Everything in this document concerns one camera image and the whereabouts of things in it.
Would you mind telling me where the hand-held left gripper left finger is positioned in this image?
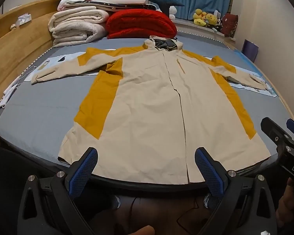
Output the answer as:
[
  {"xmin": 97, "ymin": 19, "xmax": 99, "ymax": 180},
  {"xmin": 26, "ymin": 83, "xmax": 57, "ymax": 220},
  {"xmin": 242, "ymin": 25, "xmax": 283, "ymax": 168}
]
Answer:
[{"xmin": 17, "ymin": 147, "xmax": 99, "ymax": 235}]

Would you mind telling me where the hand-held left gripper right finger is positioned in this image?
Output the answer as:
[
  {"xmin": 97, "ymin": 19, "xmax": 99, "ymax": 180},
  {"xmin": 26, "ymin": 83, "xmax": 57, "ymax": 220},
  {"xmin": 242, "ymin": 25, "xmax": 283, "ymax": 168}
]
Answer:
[{"xmin": 194, "ymin": 147, "xmax": 277, "ymax": 235}]

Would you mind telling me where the beige and mustard jacket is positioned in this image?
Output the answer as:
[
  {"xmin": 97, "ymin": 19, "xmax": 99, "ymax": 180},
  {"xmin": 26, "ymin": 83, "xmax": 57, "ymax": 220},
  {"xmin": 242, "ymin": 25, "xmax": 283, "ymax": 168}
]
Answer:
[{"xmin": 31, "ymin": 35, "xmax": 271, "ymax": 185}]

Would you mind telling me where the person's right hand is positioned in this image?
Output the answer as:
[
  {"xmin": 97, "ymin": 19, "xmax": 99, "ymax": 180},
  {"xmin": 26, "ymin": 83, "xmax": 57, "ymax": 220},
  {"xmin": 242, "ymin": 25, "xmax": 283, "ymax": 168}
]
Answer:
[{"xmin": 275, "ymin": 177, "xmax": 294, "ymax": 228}]

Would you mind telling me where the bed with grey sheet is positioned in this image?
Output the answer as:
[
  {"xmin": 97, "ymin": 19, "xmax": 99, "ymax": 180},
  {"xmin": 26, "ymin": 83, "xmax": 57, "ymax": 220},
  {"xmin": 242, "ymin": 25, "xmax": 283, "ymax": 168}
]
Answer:
[{"xmin": 0, "ymin": 32, "xmax": 294, "ymax": 189}]

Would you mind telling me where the purple box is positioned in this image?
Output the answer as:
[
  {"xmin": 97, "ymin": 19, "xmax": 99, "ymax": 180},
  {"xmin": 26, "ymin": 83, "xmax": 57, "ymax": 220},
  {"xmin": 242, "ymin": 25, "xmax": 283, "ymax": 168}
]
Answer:
[{"xmin": 242, "ymin": 39, "xmax": 259, "ymax": 63}]

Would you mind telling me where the dark red bag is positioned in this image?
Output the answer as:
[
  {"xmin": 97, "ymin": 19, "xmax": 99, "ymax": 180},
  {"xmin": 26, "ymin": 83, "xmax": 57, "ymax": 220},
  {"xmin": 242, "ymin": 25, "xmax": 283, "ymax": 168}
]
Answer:
[{"xmin": 220, "ymin": 13, "xmax": 239, "ymax": 36}]

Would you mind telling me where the yellow plush toy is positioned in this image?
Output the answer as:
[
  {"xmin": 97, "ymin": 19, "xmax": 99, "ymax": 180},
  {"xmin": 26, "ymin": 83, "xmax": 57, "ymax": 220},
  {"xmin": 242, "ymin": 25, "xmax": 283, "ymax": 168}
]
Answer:
[
  {"xmin": 205, "ymin": 12, "xmax": 219, "ymax": 26},
  {"xmin": 193, "ymin": 8, "xmax": 208, "ymax": 26}
]

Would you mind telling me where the wooden headboard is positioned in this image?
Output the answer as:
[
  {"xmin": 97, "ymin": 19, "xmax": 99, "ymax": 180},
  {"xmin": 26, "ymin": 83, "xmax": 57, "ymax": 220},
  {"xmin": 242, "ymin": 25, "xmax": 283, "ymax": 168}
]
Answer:
[{"xmin": 0, "ymin": 0, "xmax": 64, "ymax": 109}]

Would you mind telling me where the white fluffy folded blanket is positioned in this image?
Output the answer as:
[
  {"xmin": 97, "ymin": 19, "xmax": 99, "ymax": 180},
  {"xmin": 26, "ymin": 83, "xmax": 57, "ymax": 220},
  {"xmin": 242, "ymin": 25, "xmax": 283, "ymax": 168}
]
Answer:
[{"xmin": 48, "ymin": 9, "xmax": 111, "ymax": 48}]

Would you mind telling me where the red folded blanket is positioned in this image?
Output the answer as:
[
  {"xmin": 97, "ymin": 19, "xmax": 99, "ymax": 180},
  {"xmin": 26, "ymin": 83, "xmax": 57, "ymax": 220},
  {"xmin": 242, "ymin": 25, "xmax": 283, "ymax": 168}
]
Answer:
[{"xmin": 105, "ymin": 8, "xmax": 178, "ymax": 40}]

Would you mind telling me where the white plush toy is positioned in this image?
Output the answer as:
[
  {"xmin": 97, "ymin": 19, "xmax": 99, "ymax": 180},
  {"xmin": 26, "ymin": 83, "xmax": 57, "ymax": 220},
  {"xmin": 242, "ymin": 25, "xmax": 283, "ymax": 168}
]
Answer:
[{"xmin": 168, "ymin": 5, "xmax": 178, "ymax": 20}]

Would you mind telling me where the tissue pack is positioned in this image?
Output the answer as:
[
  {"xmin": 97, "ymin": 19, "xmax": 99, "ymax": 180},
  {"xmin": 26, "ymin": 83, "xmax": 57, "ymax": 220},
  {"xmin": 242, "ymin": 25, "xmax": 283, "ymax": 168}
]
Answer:
[{"xmin": 15, "ymin": 13, "xmax": 32, "ymax": 26}]

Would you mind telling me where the dark patterned folded blanket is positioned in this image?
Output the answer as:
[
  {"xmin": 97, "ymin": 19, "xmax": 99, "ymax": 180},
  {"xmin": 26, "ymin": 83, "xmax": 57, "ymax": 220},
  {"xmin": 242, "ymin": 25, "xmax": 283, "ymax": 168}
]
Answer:
[{"xmin": 71, "ymin": 1, "xmax": 158, "ymax": 12}]

